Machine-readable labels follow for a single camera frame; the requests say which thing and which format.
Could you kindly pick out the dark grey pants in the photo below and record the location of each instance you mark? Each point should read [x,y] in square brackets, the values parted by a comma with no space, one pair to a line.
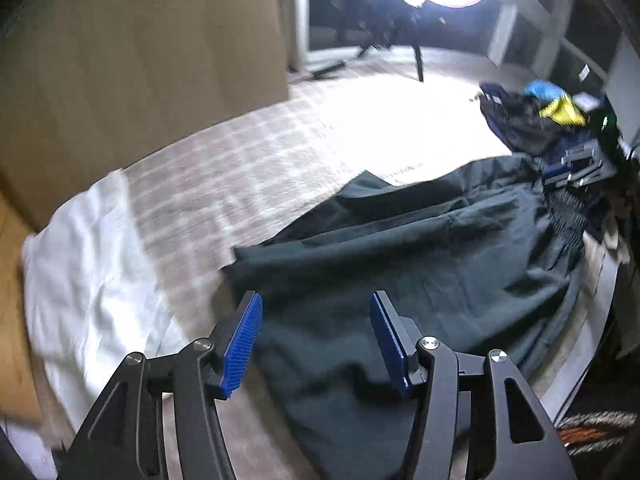
[400,260]

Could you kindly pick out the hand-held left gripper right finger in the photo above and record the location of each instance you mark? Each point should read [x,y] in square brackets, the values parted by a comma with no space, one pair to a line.
[390,345]

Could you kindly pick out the light blue garment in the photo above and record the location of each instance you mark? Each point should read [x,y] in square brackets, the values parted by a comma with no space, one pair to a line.
[545,90]

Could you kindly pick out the orange and grey knitted rug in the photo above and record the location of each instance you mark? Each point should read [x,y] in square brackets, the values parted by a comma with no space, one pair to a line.
[595,432]

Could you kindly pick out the wooden wardrobe panel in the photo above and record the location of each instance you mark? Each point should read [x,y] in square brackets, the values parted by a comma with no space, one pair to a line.
[125,60]

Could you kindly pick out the white cloth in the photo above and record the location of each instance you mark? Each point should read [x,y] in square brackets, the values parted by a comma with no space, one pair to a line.
[90,285]

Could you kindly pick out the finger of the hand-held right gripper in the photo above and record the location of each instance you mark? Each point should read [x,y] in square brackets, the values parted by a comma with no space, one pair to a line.
[570,176]
[582,156]

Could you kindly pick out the black tripod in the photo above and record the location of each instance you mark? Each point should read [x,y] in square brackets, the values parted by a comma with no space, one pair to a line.
[417,55]

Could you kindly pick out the navy blue garment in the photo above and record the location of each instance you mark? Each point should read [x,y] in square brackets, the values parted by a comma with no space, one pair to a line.
[515,125]

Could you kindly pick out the white window frame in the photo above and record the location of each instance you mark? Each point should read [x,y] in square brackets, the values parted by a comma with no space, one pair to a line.
[301,10]

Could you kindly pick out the yellow garment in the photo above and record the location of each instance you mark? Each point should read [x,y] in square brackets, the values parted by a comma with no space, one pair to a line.
[562,110]

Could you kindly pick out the white bed edge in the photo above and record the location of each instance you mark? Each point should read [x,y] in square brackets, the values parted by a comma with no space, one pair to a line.
[595,320]

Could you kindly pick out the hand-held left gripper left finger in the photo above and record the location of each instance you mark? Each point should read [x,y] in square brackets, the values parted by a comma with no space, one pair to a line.
[242,345]

